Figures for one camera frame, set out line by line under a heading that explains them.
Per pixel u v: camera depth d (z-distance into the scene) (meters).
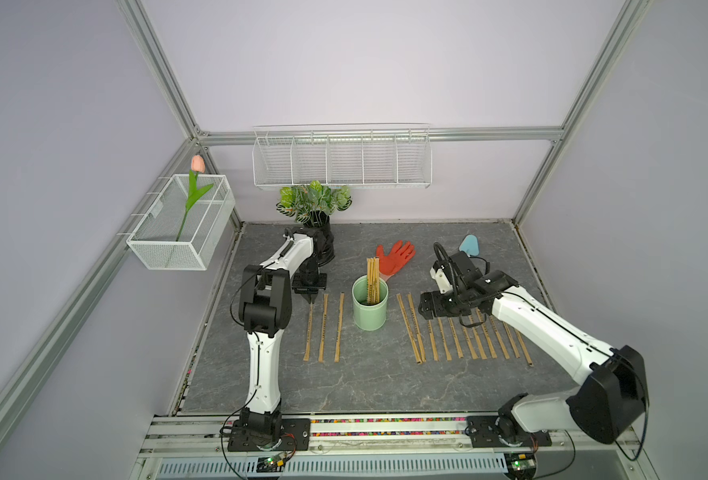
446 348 0.87
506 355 0.87
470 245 1.12
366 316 0.87
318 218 0.97
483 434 0.74
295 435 0.74
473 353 0.87
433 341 0.89
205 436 0.75
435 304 0.72
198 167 0.80
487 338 0.89
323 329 0.91
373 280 0.86
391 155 1.03
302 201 0.95
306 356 0.87
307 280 0.84
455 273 0.64
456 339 0.89
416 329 0.91
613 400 0.40
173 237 0.75
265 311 0.59
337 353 0.87
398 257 1.08
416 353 0.87
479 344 0.89
